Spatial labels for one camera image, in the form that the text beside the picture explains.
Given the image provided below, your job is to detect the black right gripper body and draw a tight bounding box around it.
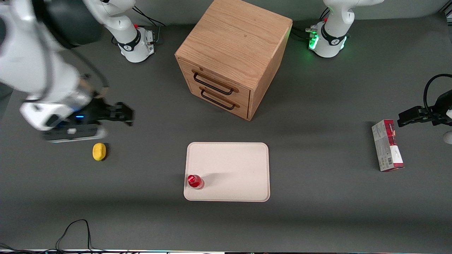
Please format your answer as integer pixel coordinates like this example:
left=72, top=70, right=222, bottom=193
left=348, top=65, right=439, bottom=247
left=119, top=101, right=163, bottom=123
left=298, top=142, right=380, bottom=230
left=76, top=99, right=115, bottom=124

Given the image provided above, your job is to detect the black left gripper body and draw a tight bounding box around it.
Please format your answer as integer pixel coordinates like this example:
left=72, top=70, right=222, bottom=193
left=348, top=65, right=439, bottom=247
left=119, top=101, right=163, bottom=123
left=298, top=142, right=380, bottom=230
left=432, top=90, right=452, bottom=126

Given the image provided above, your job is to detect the red coke bottle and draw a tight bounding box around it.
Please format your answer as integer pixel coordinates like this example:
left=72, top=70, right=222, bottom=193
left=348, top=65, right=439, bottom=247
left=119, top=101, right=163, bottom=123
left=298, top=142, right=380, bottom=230
left=188, top=174, right=205, bottom=190

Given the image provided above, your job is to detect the cream plastic tray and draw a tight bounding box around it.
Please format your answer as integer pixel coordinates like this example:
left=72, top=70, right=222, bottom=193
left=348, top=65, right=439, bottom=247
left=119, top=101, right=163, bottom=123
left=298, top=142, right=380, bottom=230
left=183, top=142, right=270, bottom=202

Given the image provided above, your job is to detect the yellow lemon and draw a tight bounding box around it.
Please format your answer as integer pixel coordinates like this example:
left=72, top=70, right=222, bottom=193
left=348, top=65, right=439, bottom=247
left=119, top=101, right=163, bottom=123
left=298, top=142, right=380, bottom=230
left=93, top=143, right=107, bottom=162

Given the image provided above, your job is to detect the red and white carton box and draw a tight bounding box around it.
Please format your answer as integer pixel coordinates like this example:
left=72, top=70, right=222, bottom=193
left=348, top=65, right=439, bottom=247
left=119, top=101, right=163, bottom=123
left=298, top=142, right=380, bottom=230
left=371, top=119, right=404, bottom=172

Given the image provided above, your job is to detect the wooden drawer front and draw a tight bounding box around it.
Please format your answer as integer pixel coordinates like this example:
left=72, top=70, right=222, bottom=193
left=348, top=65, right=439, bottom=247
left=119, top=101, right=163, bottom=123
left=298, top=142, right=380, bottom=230
left=178, top=58, right=251, bottom=106
left=186, top=78, right=250, bottom=121

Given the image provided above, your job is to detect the wooden drawer cabinet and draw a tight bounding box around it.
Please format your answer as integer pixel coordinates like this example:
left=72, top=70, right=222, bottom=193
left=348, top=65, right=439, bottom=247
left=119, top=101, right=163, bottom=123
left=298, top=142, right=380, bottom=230
left=175, top=0, right=293, bottom=121

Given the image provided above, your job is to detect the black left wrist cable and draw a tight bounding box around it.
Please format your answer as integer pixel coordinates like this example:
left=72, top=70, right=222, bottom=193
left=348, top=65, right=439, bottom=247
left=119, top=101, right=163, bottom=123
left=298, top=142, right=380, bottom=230
left=423, top=74, right=452, bottom=115

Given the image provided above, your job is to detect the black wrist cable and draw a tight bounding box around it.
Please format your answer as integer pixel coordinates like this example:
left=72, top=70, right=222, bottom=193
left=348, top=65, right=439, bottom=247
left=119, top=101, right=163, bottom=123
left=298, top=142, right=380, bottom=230
left=69, top=46, right=110, bottom=97
left=423, top=74, right=452, bottom=115

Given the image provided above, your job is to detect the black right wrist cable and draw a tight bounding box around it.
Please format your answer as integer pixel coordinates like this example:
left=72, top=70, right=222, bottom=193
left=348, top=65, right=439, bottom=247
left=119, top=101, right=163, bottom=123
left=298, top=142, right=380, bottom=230
left=69, top=46, right=110, bottom=97

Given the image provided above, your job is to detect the black metal drawer handle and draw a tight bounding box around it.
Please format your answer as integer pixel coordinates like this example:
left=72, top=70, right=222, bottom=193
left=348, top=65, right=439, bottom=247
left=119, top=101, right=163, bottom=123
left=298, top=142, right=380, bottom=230
left=192, top=71, right=234, bottom=96
left=200, top=88, right=236, bottom=110

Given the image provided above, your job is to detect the black right arm base cable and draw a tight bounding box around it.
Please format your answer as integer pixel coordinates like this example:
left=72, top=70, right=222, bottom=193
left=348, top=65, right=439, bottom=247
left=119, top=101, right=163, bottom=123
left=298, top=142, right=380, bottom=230
left=133, top=5, right=167, bottom=44

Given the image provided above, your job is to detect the black arm base cable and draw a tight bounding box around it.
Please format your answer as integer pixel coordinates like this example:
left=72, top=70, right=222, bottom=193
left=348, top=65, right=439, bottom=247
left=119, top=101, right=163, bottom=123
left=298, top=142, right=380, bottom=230
left=290, top=6, right=331, bottom=43
left=133, top=5, right=167, bottom=44

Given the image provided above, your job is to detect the thin black table cable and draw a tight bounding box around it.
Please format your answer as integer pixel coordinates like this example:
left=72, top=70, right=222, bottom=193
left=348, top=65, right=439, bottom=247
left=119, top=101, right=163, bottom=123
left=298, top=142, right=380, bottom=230
left=56, top=219, right=105, bottom=253

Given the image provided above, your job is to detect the black left arm base cable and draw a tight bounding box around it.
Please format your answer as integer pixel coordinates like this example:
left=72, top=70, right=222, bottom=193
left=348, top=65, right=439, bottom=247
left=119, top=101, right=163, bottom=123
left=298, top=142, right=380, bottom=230
left=290, top=6, right=331, bottom=43

